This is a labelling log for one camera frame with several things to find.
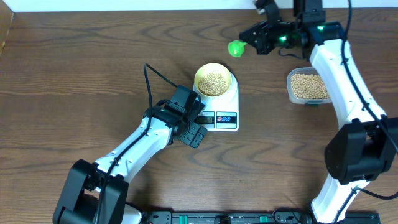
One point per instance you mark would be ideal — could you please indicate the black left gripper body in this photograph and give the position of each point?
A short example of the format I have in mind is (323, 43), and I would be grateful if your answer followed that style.
(188, 132)

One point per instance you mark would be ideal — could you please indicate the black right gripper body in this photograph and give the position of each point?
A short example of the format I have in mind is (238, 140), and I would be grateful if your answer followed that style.
(282, 35)

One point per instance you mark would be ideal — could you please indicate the green plastic measuring scoop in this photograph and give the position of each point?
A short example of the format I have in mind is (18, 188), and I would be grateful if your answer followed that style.
(236, 48)

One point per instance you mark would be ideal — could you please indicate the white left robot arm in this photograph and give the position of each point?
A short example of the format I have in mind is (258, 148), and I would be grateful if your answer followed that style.
(97, 192)

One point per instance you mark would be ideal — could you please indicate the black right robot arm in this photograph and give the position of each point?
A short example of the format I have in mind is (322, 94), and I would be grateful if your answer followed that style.
(366, 142)

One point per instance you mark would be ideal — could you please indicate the white digital kitchen scale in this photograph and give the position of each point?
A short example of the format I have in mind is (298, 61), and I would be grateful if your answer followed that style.
(221, 113)

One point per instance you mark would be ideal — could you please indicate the soybeans in yellow bowl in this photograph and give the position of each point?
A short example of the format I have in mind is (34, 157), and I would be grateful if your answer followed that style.
(213, 84)

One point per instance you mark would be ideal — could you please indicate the yellow plastic bowl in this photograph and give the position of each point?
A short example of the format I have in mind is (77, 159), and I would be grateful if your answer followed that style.
(212, 68)

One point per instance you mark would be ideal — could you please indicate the clear plastic container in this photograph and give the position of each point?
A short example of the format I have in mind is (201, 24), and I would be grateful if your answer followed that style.
(293, 98)

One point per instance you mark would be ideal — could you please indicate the pile of soybeans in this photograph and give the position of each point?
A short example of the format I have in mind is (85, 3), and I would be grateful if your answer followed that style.
(308, 86)

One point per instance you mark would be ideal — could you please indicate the green label under container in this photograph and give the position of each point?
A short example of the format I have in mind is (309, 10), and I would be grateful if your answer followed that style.
(312, 105)

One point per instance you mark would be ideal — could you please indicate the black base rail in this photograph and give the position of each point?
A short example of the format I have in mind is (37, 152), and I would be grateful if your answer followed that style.
(279, 216)

